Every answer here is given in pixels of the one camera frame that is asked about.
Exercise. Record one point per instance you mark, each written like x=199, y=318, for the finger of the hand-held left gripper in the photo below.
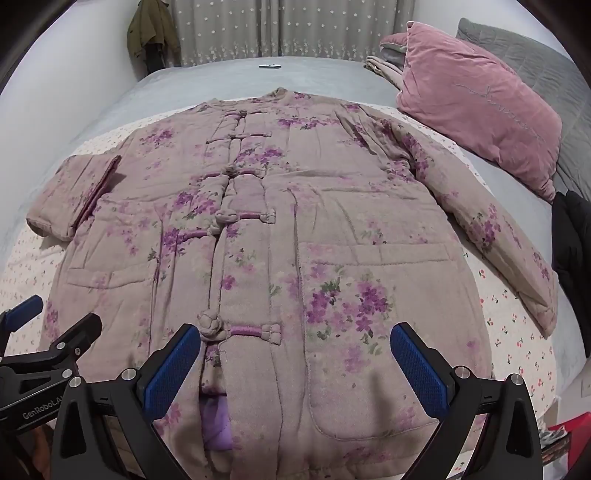
x=22, y=311
x=76, y=332

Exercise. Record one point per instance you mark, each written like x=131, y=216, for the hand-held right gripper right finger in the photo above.
x=418, y=374

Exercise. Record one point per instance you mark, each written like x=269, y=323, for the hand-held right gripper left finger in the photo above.
x=173, y=371

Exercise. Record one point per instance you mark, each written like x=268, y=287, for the floral padded coat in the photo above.
x=277, y=230

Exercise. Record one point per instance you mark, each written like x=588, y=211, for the cherry-print bed sheet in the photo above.
x=512, y=332

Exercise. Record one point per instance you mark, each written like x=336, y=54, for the red box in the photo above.
x=577, y=429

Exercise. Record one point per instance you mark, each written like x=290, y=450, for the black garment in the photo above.
x=572, y=249

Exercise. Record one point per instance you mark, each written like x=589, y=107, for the pink velvet pillow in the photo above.
x=480, y=101

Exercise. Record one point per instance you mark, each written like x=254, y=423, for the olive hanging jacket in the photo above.
x=150, y=32

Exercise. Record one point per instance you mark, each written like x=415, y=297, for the folded beige blanket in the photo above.
x=385, y=62

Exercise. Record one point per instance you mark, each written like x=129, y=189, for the small white device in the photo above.
x=269, y=66

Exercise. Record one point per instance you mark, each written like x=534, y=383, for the grey star-patterned curtain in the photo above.
x=295, y=27

